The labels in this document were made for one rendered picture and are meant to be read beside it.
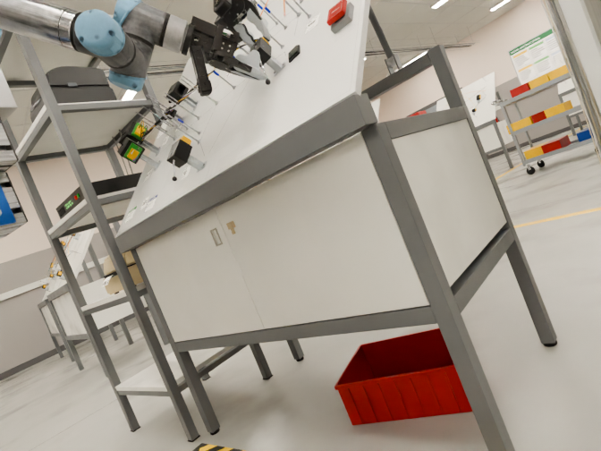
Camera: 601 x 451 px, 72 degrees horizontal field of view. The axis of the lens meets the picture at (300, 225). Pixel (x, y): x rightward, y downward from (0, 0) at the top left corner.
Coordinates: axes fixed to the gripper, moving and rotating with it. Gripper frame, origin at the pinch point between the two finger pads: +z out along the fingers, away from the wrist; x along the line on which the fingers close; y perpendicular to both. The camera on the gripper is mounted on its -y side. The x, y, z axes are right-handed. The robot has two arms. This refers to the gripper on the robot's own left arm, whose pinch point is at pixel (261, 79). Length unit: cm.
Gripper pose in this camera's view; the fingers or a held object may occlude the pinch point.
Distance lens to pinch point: 111.4
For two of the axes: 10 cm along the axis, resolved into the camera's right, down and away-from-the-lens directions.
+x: -3.2, -1.4, 9.4
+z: 9.0, 2.5, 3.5
